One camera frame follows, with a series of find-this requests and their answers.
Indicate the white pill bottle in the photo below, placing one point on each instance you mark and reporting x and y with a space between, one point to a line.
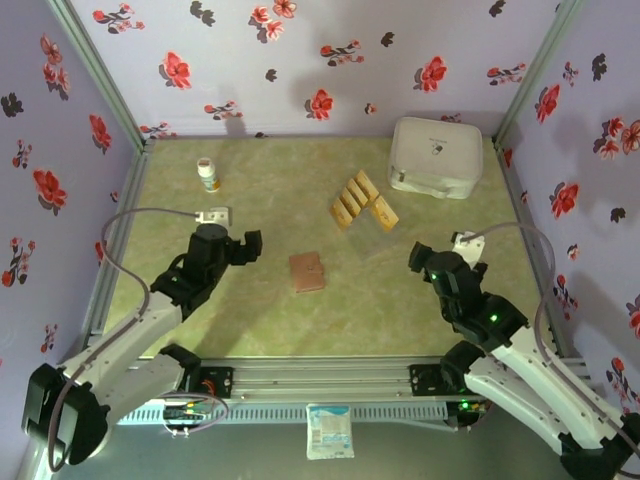
209 175

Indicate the white zip case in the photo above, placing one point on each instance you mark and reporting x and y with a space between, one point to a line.
435 155

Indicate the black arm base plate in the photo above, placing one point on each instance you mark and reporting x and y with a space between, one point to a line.
425 380
220 382

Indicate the aluminium table side rail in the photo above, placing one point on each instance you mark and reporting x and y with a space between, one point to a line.
131 192
530 240

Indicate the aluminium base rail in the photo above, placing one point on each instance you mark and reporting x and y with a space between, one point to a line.
320 382

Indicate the white blue plastic packet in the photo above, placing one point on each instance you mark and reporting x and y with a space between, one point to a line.
330 432

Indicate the small controller board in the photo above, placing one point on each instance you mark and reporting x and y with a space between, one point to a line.
462 412
187 411

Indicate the aluminium frame post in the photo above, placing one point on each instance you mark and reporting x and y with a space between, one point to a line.
102 75
535 70

